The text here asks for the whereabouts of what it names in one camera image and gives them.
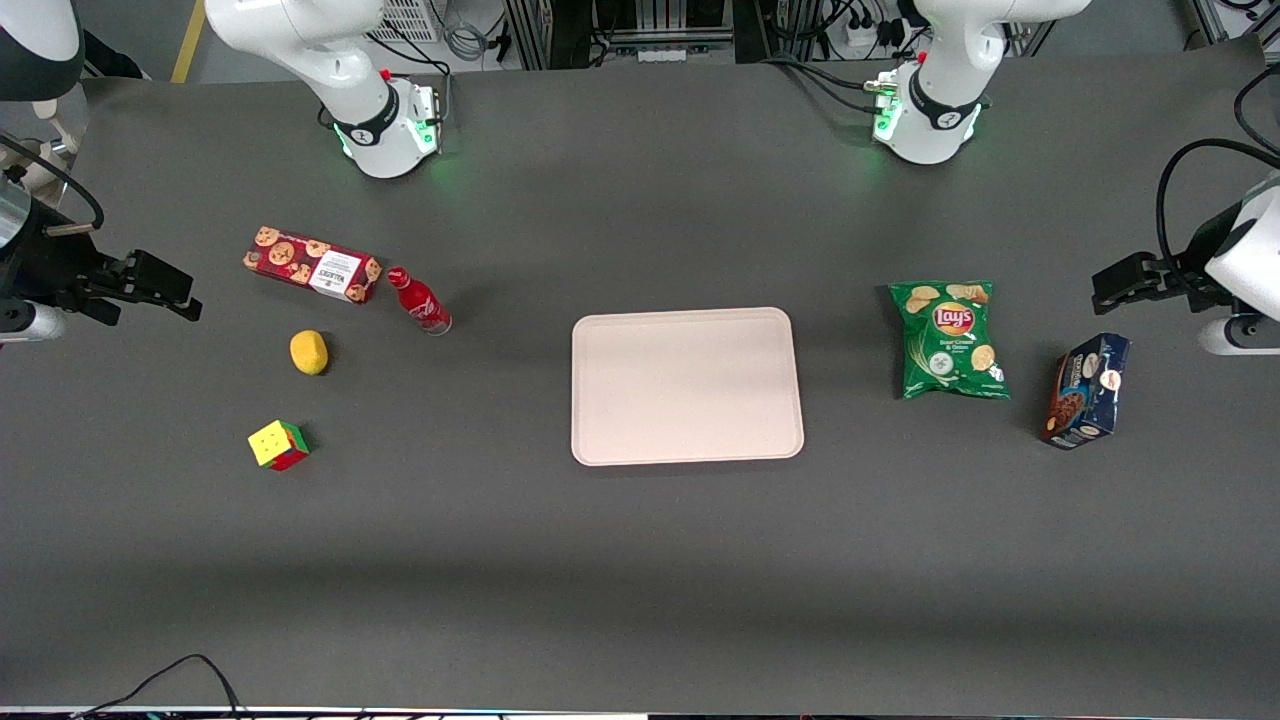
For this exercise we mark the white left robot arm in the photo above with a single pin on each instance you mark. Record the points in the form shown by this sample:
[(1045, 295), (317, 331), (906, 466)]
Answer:
[(950, 90)]

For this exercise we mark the aluminium frame rack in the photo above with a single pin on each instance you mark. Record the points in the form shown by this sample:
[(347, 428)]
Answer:
[(640, 25)]

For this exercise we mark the red cookie box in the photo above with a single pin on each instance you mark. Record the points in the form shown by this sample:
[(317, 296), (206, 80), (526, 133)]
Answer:
[(310, 264)]

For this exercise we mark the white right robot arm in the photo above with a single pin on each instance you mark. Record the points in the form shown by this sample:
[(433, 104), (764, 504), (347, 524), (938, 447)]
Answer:
[(330, 50)]

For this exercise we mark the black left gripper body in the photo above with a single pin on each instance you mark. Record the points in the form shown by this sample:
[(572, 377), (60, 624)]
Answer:
[(1192, 268)]

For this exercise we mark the white perforated box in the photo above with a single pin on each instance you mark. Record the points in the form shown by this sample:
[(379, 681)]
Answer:
[(410, 18)]

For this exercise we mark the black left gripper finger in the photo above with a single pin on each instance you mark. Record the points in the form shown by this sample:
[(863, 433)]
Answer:
[(1110, 305), (1125, 278)]

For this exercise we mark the white power strip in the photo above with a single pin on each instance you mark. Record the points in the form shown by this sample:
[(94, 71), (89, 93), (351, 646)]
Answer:
[(862, 35)]

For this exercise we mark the yellow lemon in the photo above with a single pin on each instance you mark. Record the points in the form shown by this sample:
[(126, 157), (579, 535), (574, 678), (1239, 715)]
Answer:
[(309, 352)]

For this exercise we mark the beige plastic stand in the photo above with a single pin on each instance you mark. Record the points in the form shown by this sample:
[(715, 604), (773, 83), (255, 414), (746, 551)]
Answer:
[(62, 125)]

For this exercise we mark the red coke bottle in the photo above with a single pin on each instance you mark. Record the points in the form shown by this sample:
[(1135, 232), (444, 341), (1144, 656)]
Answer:
[(425, 305)]

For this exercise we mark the blue chocolate cookie box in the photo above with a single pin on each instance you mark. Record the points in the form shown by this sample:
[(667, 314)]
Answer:
[(1088, 390)]

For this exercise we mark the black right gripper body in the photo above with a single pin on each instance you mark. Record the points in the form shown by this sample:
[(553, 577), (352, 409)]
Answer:
[(42, 262)]

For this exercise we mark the colourful puzzle cube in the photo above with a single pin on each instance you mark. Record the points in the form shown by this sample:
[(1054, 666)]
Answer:
[(277, 445)]

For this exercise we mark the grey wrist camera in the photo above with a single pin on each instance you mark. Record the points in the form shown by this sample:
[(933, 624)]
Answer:
[(30, 322), (1238, 336)]

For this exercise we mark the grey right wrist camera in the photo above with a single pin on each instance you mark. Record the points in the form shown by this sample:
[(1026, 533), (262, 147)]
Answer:
[(30, 322)]

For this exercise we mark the beige plastic tray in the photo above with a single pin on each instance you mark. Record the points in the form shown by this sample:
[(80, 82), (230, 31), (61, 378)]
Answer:
[(686, 386)]

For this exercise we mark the green chips bag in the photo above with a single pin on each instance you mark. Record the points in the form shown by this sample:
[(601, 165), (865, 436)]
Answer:
[(950, 340)]

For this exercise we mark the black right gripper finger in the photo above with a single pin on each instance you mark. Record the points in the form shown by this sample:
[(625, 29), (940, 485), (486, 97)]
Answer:
[(160, 278), (185, 308)]

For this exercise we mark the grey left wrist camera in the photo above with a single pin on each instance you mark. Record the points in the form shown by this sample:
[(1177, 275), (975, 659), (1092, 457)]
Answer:
[(1238, 336)]

